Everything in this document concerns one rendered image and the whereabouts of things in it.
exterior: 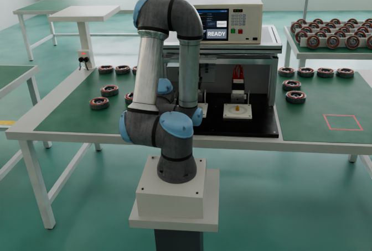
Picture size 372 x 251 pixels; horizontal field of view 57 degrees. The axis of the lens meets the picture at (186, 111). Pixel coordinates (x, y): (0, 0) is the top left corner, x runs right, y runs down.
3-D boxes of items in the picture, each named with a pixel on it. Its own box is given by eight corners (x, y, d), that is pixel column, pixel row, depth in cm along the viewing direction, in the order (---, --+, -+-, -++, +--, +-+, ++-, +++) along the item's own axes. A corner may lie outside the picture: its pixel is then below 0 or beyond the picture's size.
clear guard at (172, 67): (214, 83, 166) (214, 71, 163) (165, 82, 169) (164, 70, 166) (217, 60, 194) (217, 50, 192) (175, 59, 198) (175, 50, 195)
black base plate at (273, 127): (278, 138, 168) (279, 134, 167) (150, 133, 176) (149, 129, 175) (270, 97, 209) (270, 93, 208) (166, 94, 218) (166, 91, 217)
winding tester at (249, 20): (260, 43, 183) (263, 4, 173) (179, 43, 188) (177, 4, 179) (257, 25, 217) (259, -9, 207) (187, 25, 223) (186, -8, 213)
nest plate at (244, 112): (252, 119, 181) (252, 116, 181) (223, 118, 183) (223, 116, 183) (251, 106, 195) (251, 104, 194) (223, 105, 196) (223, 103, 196)
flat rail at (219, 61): (274, 64, 183) (275, 59, 182) (160, 63, 192) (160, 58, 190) (274, 63, 185) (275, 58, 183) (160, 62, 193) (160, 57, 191)
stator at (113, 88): (122, 90, 225) (121, 85, 223) (112, 97, 216) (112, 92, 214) (107, 88, 229) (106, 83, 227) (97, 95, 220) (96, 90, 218)
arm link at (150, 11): (153, 150, 120) (173, -8, 118) (113, 143, 123) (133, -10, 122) (163, 146, 131) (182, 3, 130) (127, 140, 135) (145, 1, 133)
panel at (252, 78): (272, 93, 208) (277, 45, 194) (164, 91, 217) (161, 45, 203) (272, 93, 209) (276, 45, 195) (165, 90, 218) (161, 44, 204)
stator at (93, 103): (107, 100, 212) (106, 95, 211) (110, 108, 203) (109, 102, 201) (88, 104, 209) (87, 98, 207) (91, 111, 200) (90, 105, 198)
